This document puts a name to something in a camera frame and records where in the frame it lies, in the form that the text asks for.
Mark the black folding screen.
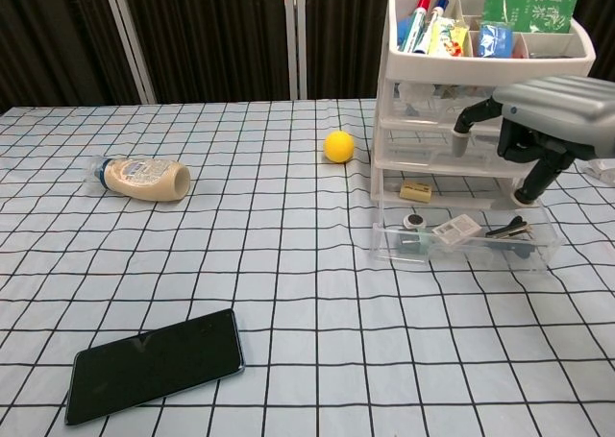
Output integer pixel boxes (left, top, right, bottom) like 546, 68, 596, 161
0, 0, 615, 108

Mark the white labelled small box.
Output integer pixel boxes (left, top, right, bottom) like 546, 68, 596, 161
431, 214, 481, 246

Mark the blue cap marker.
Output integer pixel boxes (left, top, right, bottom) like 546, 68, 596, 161
415, 0, 451, 55

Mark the black smartphone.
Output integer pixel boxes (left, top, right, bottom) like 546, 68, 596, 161
63, 307, 246, 427

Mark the blue checkered tablecloth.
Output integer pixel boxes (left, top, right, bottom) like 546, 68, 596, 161
0, 95, 615, 437

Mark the white plastic clip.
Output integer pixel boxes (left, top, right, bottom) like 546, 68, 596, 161
578, 158, 615, 184

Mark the mayonnaise squeeze bottle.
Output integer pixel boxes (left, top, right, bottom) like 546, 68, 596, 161
85, 156, 192, 203

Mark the blue plastic packet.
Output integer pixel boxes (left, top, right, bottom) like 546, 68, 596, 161
476, 21, 514, 58

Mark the white plastic drawer organizer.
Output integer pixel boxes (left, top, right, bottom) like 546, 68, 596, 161
370, 0, 597, 203

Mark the white crumpled tissue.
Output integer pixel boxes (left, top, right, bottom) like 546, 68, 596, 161
398, 82, 433, 103

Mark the black hair clip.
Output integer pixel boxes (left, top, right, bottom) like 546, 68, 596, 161
484, 216, 534, 239

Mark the yellow eraser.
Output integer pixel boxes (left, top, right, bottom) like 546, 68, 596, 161
399, 180, 433, 203

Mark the clear drawer with white ball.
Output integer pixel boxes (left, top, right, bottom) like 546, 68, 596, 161
391, 79, 505, 121

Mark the green tea packet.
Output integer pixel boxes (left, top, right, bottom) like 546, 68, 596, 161
482, 0, 586, 35

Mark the yellow ball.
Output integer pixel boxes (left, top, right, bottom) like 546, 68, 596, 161
324, 130, 357, 163

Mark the red cap marker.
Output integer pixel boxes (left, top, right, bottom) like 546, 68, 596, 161
401, 0, 432, 53

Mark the clear bottom drawer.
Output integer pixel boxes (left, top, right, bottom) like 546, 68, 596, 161
370, 175, 563, 275

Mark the yellow snack packet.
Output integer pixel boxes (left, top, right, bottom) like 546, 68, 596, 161
427, 16, 471, 58

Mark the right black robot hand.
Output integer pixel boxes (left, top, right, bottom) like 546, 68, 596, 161
451, 75, 615, 206

